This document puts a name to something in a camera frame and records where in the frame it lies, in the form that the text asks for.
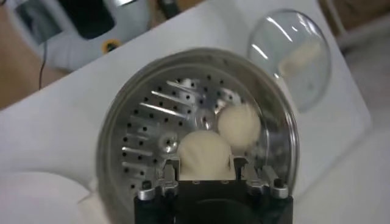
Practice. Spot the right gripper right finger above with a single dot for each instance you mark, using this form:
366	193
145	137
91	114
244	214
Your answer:
250	179

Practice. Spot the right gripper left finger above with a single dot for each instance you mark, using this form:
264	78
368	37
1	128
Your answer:
169	181

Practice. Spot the white steamed baozi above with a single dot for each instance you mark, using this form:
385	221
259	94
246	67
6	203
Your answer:
204	155
239	124

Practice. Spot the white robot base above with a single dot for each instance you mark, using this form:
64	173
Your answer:
79	54

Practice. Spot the stainless perforated steamer basket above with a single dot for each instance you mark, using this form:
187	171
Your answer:
152	121

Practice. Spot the white round plate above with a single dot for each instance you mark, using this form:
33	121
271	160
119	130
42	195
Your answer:
36	201

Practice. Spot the white side desk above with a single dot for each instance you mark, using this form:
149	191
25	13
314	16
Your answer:
365	30

